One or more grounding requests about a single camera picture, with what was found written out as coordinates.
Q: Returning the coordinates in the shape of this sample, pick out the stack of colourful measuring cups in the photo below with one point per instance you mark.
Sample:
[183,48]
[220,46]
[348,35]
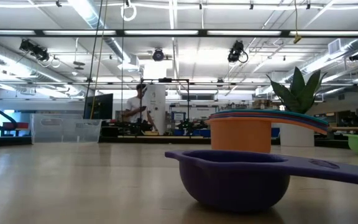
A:
[241,135]

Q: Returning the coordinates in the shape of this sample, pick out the red measuring cup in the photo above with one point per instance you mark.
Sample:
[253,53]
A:
[253,116]

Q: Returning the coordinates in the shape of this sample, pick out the light blue measuring cup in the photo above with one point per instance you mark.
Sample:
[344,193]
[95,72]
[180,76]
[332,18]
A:
[259,111]

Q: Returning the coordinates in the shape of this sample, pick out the medium blue measuring cup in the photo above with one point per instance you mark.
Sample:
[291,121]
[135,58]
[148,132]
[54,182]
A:
[259,114]

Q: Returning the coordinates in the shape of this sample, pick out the small navy measuring cup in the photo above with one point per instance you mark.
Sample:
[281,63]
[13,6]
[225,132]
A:
[235,183]

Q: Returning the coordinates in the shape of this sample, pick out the clear plastic basket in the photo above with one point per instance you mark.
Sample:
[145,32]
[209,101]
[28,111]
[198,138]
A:
[64,129]

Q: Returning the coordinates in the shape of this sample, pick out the white cylindrical tank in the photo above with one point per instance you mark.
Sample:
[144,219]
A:
[158,105]

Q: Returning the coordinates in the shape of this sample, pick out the person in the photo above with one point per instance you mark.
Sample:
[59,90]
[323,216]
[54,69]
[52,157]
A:
[134,105]

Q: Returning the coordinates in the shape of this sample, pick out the round black ceiling device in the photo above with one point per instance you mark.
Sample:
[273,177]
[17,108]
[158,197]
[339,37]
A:
[158,55]

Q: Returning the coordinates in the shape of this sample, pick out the black monitor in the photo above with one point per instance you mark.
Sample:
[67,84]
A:
[101,107]

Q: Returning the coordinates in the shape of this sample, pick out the black ceiling-mounted device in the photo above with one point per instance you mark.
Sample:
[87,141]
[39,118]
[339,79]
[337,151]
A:
[39,53]
[235,51]

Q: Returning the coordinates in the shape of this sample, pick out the overhead beam with light strips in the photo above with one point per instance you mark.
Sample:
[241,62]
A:
[120,32]

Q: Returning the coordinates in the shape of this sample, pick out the green plant in white pot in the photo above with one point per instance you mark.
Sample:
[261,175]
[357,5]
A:
[297,133]

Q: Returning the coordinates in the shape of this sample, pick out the red bench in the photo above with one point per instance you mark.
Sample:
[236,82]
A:
[15,126]

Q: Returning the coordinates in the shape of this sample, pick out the black aluminium table frame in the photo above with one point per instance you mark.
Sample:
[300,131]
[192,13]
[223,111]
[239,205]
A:
[154,140]

